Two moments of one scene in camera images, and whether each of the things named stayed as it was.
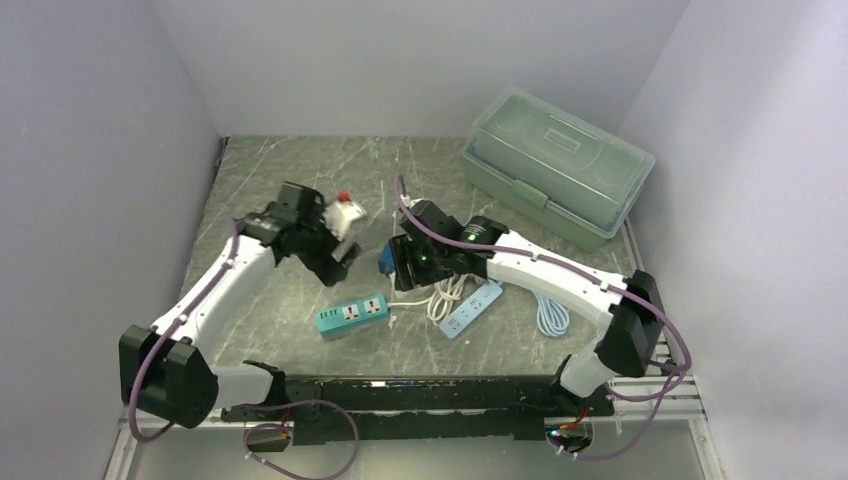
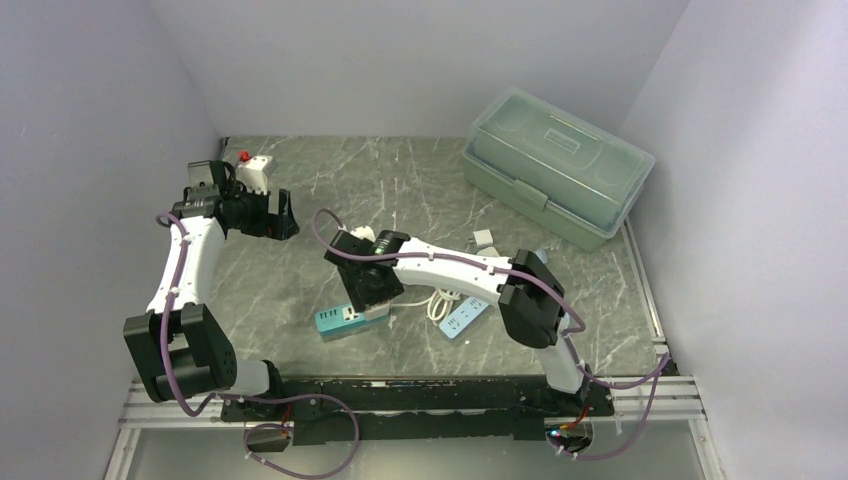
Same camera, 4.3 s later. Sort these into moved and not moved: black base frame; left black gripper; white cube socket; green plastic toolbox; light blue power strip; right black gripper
Moved: left black gripper; white cube socket; right black gripper
Not moved: light blue power strip; black base frame; green plastic toolbox
